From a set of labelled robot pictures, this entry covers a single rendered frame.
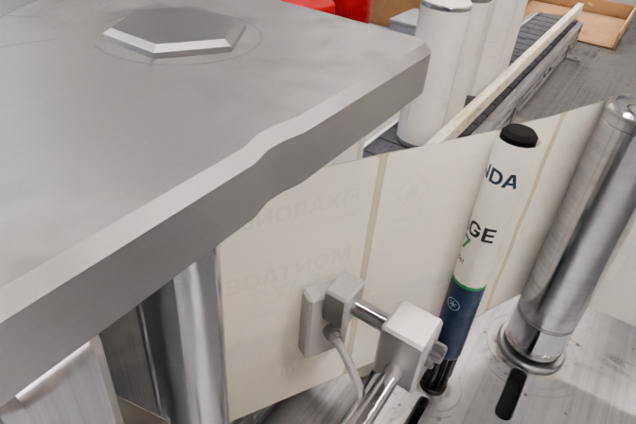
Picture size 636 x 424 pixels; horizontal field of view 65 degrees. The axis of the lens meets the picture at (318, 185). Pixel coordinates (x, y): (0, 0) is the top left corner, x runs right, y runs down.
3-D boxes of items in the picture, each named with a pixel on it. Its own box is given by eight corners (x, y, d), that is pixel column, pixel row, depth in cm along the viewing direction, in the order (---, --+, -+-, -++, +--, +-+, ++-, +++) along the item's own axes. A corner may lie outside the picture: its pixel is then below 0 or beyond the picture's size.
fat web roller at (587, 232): (555, 388, 33) (701, 140, 22) (487, 352, 35) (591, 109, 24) (569, 343, 36) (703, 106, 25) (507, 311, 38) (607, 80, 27)
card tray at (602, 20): (613, 49, 110) (621, 31, 107) (498, 23, 121) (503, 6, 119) (629, 22, 131) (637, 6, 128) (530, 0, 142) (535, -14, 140)
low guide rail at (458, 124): (270, 330, 33) (270, 309, 32) (256, 321, 34) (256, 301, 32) (581, 12, 108) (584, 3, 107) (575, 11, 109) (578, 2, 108)
